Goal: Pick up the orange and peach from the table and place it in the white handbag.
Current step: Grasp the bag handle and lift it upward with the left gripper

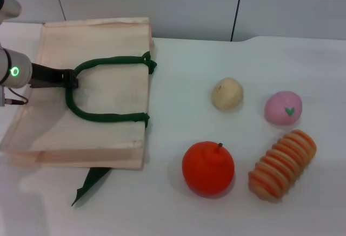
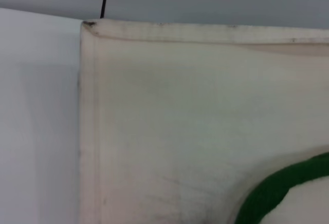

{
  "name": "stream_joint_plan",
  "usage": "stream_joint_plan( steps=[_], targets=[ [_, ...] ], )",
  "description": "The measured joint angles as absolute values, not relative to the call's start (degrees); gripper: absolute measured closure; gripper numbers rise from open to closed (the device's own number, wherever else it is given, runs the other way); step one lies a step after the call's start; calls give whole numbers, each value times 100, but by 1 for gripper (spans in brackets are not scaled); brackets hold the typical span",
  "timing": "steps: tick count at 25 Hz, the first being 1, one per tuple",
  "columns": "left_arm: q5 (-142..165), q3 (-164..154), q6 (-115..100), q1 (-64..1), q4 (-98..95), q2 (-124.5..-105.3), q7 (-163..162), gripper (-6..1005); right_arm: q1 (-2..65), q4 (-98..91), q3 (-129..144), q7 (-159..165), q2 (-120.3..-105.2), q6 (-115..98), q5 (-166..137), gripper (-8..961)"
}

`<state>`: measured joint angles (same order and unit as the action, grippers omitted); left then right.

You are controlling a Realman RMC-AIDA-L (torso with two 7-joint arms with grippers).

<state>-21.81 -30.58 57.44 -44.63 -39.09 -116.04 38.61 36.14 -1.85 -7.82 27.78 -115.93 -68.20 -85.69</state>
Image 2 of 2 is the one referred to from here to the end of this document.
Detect white canvas handbag green handles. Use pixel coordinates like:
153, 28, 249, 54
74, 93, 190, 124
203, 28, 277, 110
78, 20, 329, 224

